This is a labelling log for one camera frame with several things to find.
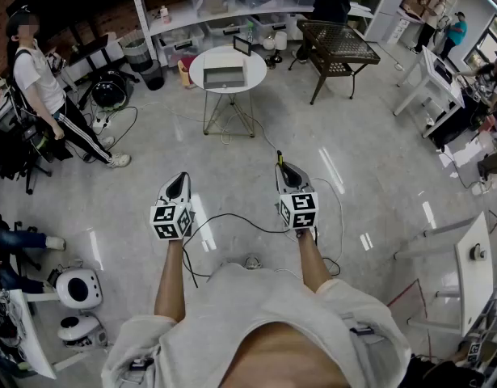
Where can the dark brown lattice table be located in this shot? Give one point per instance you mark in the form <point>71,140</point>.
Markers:
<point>337,45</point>

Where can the grey mesh wastebasket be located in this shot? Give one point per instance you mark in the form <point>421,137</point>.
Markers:
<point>137,55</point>

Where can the red plastic basket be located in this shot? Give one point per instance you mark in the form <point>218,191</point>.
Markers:
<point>184,73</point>

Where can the black flat device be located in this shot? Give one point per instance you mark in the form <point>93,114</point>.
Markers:
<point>443,72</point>

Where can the white box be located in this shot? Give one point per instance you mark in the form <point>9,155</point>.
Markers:
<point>224,77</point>

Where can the black floor fan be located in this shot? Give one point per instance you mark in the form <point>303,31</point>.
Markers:
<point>108,91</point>

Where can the black television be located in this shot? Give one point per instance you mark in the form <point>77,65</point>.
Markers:
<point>70,2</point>

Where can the white globe table lamp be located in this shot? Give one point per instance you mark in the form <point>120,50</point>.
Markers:
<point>279,40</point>

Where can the person's grey sneaker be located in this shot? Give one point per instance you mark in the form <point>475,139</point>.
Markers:
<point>253,262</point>

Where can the person's white t-shirt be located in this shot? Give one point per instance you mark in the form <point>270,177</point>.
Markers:
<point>240,297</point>

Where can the black office chair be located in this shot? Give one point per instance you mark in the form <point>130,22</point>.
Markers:
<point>13,156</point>

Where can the black picture frame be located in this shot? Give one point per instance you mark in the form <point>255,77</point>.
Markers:
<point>242,46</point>

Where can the white desk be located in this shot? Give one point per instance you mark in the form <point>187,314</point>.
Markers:
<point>432,85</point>

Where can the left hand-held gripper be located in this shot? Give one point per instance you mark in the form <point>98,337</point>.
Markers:
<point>172,220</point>

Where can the person's left forearm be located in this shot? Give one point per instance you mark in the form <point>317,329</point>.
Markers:
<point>170,285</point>

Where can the white metal shelf unit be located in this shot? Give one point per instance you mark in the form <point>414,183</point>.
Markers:
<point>179,16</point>

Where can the white power strip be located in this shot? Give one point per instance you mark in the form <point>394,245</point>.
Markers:
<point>101,124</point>

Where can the person's right forearm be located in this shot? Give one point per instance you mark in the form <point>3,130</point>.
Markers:
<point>312,263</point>

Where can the round white side table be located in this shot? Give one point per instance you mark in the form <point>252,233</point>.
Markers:
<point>256,69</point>

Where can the pink bottle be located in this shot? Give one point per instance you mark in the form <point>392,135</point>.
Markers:
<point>165,15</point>

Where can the black mesh wastebasket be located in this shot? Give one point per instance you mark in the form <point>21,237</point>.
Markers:
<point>154,78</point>

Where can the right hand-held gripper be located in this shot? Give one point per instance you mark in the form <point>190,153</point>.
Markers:
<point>300,210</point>

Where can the white round appliance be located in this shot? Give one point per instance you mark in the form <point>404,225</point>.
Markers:
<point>78,289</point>
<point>76,331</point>

